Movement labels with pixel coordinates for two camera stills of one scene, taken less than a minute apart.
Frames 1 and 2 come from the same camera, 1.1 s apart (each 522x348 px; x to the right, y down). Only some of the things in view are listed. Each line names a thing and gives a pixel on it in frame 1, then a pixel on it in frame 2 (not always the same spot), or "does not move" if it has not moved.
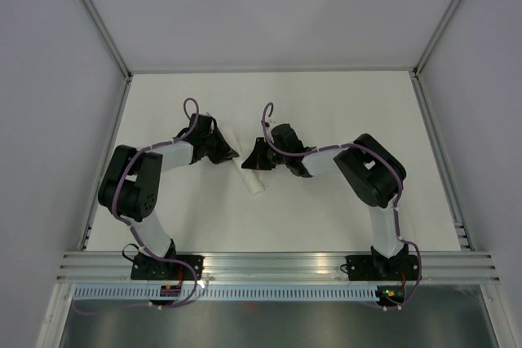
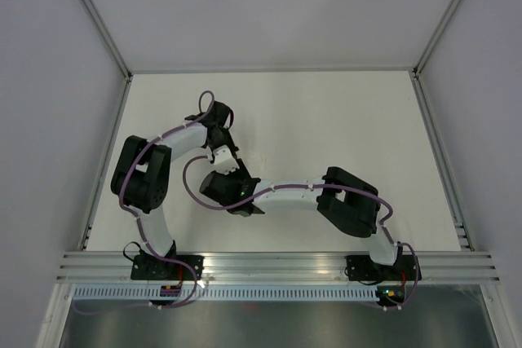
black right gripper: [257, 160] → [242, 171]
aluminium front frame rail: [278, 267] does not move
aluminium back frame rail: [274, 69] does not move
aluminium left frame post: [96, 17] does not move
